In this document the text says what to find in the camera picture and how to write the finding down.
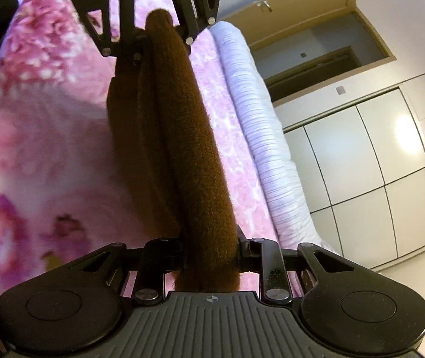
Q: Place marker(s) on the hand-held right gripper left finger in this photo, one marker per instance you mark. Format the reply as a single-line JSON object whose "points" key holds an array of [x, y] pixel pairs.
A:
{"points": [[156, 259]]}

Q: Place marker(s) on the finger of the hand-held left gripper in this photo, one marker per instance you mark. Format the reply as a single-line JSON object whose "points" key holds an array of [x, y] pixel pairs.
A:
{"points": [[126, 18], [193, 18]]}

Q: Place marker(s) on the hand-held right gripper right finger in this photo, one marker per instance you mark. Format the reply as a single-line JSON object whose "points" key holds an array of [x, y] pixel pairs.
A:
{"points": [[272, 261]]}

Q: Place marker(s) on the brown knitted vest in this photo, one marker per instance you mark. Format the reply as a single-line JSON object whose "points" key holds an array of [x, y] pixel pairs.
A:
{"points": [[193, 156]]}

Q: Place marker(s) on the lavender ribbed quilt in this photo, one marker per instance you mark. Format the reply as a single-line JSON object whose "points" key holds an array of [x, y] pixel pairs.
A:
{"points": [[272, 138]]}

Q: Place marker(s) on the white wardrobe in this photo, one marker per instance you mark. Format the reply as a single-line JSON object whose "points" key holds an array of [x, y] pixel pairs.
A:
{"points": [[365, 156]]}

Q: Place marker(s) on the pink floral blanket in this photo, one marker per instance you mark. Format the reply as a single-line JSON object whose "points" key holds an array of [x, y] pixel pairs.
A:
{"points": [[48, 138]]}

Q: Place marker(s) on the grey wall socket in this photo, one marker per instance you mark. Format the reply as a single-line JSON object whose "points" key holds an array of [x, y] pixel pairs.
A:
{"points": [[340, 90]]}

